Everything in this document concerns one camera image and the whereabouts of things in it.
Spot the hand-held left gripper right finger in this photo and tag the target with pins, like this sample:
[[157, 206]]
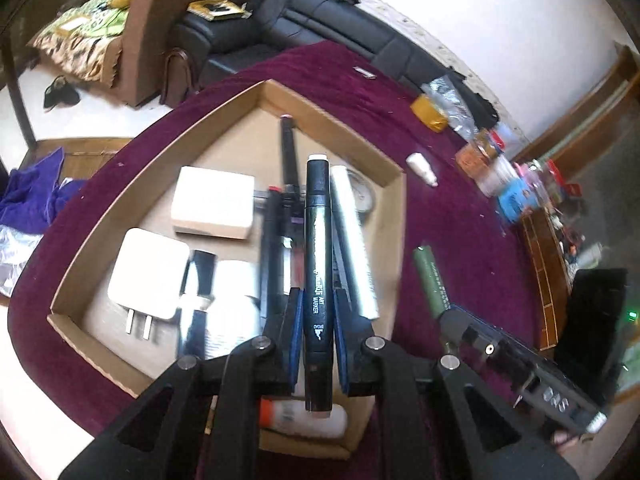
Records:
[[341, 340]]

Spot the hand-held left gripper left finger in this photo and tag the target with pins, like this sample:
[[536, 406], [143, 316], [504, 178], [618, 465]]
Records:
[[296, 340]]

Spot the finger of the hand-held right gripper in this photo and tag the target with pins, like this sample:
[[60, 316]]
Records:
[[480, 337]]

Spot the white capped black marker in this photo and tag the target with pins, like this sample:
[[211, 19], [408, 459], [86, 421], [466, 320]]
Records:
[[317, 280]]

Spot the green marker pen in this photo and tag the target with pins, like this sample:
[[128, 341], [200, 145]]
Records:
[[431, 280]]

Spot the white glue bottle orange cap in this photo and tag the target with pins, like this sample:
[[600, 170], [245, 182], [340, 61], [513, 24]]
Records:
[[300, 419]]

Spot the clear plastic pack red insert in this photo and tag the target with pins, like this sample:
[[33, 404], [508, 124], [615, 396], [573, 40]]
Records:
[[352, 240]]

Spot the red capped black marker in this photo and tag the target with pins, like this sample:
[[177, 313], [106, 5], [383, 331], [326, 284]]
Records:
[[272, 230]]

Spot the pink capped black marker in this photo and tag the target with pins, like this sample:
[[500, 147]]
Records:
[[287, 155]]

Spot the shallow cardboard box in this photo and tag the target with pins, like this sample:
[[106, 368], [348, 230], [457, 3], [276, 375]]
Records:
[[235, 145]]

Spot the person's right hand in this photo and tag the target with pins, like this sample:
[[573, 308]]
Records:
[[567, 441]]

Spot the wooden brick pattern counter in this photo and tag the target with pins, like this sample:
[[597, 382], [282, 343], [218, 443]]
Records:
[[545, 275]]

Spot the clutter of small items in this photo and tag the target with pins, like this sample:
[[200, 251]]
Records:
[[575, 240]]

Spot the clear jar with red lid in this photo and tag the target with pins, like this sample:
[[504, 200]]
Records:
[[557, 177]]

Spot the large white jar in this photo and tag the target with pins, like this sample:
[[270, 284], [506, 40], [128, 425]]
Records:
[[500, 177]]

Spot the small white bottle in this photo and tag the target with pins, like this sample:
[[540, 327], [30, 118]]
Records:
[[421, 167]]

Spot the orange label jar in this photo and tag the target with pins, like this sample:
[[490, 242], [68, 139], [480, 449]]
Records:
[[472, 157]]

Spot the clear jar with red contents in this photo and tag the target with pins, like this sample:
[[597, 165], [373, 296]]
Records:
[[495, 141]]

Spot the yellow tape roll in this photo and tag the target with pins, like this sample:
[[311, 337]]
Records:
[[430, 112]]

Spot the crinkled clear plastic wrapper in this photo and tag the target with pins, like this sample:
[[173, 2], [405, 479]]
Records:
[[450, 97]]

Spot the small metal nail clipper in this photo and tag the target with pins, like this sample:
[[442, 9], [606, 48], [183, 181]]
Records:
[[364, 72]]

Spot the low wooden table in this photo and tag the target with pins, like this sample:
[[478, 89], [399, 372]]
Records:
[[85, 152]]

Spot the clear plastic bag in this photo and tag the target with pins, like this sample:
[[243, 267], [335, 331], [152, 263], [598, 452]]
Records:
[[15, 255]]

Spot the purple cloth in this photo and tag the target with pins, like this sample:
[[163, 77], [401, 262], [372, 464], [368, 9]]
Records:
[[30, 190]]

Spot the black leather sofa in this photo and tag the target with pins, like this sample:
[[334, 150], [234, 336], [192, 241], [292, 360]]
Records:
[[320, 25]]

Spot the brown armchair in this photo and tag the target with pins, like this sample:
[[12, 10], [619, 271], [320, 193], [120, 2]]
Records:
[[145, 35]]

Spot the yellow and black flat box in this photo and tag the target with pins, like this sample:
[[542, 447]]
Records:
[[217, 8]]

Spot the black shoe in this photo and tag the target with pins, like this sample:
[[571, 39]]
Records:
[[60, 92]]

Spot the yellow patterned blanket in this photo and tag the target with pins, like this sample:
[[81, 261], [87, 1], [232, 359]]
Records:
[[85, 47]]

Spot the small tan packet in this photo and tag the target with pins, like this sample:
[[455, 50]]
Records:
[[72, 25]]

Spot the wooden door frame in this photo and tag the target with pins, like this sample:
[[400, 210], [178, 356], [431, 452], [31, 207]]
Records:
[[600, 95]]

